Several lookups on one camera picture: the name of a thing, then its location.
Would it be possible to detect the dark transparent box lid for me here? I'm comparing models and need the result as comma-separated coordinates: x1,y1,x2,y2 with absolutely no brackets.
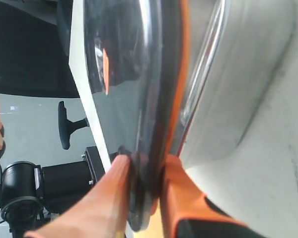
83,0,190,232

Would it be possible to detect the stainless steel lunch box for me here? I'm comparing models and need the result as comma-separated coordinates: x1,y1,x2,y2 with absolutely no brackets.
170,0,295,168

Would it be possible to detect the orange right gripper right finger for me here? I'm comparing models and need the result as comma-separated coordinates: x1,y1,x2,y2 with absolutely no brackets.
161,155,245,238

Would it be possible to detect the black equipment case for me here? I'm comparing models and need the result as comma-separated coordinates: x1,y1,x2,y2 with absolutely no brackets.
41,146,105,214

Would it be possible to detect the black office chair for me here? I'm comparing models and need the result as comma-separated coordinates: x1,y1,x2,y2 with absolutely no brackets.
58,101,89,150

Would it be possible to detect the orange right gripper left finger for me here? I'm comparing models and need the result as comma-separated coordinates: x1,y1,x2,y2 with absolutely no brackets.
24,155,130,238

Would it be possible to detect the black cylindrical device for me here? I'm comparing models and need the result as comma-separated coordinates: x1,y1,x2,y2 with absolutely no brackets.
1,161,42,227

